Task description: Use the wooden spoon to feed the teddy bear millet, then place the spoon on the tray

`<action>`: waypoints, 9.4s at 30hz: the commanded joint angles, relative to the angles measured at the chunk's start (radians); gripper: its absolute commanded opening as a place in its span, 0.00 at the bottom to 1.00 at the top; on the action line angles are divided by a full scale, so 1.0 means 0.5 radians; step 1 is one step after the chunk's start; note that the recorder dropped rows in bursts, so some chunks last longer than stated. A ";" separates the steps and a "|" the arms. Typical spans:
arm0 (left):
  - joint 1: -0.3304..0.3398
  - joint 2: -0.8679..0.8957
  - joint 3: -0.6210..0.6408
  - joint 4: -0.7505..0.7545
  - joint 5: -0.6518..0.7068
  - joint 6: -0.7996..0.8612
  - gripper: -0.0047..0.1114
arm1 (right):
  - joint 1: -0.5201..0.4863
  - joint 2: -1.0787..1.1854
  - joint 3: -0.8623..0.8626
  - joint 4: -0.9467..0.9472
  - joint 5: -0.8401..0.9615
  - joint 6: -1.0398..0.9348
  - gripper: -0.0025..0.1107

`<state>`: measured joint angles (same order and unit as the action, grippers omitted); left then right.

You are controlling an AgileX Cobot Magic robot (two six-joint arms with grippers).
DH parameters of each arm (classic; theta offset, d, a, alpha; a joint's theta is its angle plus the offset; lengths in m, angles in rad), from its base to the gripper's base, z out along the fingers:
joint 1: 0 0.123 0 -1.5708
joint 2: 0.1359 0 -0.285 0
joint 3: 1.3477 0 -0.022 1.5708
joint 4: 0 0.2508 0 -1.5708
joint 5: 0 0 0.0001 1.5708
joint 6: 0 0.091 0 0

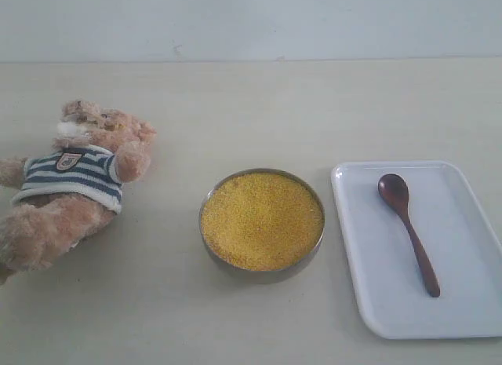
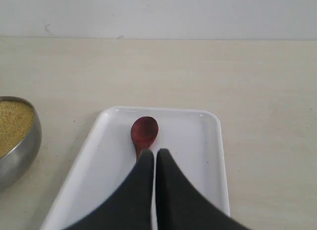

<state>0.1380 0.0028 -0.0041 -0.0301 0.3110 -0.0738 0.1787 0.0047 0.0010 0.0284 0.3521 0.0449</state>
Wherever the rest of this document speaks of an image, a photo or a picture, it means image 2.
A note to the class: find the white rectangular tray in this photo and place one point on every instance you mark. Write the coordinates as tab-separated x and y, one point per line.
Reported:
193	138

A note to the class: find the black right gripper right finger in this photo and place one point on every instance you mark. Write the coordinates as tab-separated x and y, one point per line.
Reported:
180	206

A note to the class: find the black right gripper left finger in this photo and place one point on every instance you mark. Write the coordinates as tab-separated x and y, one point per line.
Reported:
129	207

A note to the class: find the dark red wooden spoon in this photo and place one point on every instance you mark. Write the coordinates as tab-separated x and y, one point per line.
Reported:
144	132

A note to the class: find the steel bowl of millet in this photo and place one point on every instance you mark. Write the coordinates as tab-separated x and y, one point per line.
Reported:
20	138

